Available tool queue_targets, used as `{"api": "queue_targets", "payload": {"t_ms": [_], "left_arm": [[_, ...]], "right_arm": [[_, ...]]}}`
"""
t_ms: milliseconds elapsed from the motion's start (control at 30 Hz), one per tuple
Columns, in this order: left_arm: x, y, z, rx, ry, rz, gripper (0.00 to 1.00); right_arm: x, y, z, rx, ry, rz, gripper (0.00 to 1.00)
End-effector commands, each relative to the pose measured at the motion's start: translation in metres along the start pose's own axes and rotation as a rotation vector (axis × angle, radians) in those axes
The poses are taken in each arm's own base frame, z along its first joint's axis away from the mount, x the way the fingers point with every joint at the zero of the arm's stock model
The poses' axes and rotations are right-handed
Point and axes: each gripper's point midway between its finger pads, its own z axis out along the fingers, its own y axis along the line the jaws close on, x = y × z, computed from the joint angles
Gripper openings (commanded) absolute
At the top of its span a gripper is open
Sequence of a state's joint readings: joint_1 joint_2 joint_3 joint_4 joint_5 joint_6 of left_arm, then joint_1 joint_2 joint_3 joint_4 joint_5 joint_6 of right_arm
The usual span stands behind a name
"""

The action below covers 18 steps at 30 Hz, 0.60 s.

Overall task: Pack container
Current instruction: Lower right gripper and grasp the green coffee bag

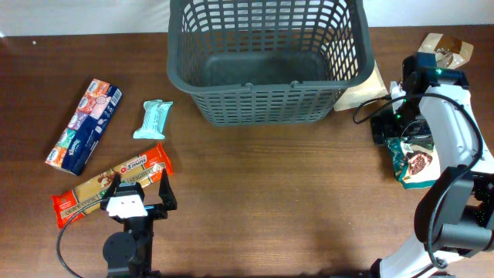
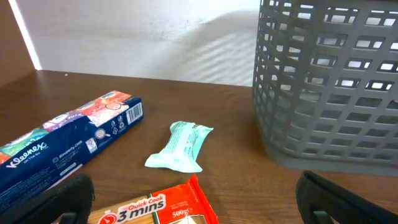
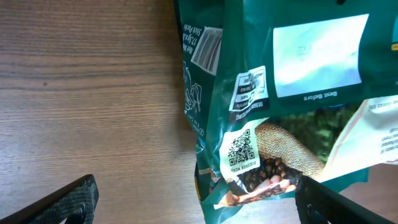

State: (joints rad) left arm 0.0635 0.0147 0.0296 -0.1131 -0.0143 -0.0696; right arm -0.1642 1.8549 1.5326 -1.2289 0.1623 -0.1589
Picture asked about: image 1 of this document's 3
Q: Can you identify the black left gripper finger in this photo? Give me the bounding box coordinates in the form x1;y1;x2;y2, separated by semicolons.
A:
102;173;121;200
158;170;178;211

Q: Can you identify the beige powder pouch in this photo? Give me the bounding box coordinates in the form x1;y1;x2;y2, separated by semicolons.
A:
333;63;388;111

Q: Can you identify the green snack bag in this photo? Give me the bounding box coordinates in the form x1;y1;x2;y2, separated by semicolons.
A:
385;137;441;189

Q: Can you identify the brown snack bag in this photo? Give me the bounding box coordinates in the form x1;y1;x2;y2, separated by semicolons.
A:
418;33;474;70

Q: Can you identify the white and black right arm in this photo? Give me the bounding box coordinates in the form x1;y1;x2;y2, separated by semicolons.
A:
368;52;493;277

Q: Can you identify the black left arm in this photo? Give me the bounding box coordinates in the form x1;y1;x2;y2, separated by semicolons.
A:
100;170;178;277

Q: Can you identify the orange spaghetti packet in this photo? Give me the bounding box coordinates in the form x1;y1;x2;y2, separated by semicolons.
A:
51;143;173;229

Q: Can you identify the Kleenex tissue multipack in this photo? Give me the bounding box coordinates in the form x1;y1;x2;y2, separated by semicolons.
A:
45;79;123;175

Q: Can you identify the mint green wrapped bar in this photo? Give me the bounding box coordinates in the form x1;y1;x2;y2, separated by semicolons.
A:
133;100;173;140

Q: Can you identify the grey plastic lattice basket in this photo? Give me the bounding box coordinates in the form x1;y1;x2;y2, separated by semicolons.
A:
167;0;374;126

